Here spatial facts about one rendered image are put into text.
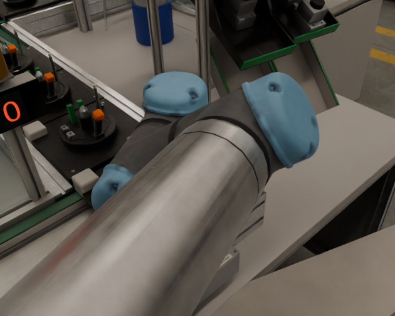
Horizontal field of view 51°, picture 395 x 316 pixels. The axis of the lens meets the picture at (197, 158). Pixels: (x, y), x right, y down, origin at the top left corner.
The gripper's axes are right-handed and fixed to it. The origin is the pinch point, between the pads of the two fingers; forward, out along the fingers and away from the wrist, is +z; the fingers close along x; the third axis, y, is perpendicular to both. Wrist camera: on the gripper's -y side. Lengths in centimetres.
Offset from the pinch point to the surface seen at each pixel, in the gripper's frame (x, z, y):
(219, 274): 5.1, 4.9, 3.5
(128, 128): 16.7, 2.2, -41.8
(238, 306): 6.8, 13.4, 6.9
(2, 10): 27, 2, -150
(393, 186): 78, 32, 4
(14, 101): -9.4, -22.4, -30.7
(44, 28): 38, 10, -138
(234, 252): 9.5, 3.3, 2.8
